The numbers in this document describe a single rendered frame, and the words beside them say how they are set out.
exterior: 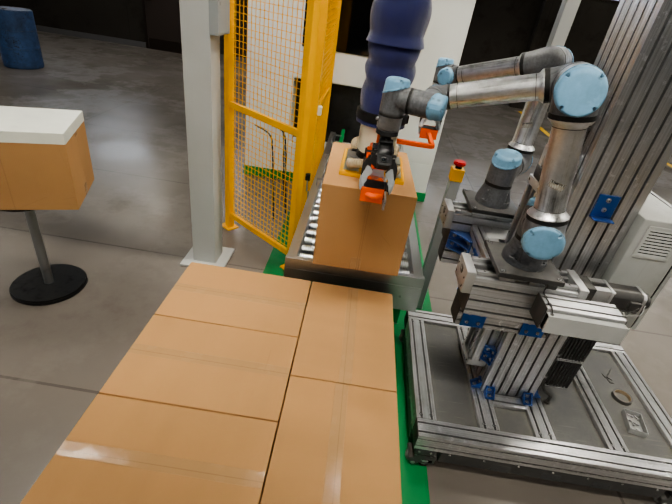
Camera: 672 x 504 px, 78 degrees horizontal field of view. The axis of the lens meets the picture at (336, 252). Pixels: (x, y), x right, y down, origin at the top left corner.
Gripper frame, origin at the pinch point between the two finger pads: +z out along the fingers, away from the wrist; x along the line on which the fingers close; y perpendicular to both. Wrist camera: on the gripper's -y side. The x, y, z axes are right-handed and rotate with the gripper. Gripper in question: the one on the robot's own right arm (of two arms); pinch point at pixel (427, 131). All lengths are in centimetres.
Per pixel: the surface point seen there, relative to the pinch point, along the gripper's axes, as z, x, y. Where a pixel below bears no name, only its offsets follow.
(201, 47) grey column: -21, -126, -19
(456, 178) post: 25.3, 23.0, -8.3
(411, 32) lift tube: -46, -21, 39
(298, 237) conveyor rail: 60, -59, 25
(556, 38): -42, 131, -237
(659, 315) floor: 122, 211, -49
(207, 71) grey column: -9, -123, -19
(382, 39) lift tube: -42, -31, 39
